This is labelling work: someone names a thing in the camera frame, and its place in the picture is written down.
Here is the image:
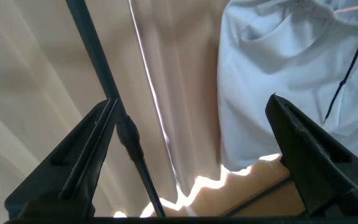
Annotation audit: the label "beige curtain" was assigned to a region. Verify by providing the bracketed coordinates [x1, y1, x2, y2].
[0, 0, 231, 218]

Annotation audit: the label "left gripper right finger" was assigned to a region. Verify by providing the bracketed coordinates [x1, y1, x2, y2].
[264, 93, 358, 217]

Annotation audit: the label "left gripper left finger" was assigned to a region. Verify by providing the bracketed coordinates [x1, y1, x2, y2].
[4, 98, 119, 218]

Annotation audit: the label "black clothes rack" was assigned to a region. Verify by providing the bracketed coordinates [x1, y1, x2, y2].
[65, 0, 293, 218]

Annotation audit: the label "pink clothes hanger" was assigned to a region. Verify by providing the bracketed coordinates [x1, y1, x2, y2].
[334, 2, 358, 14]

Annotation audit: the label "pale grey shorts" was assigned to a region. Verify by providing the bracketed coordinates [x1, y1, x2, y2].
[218, 0, 358, 172]

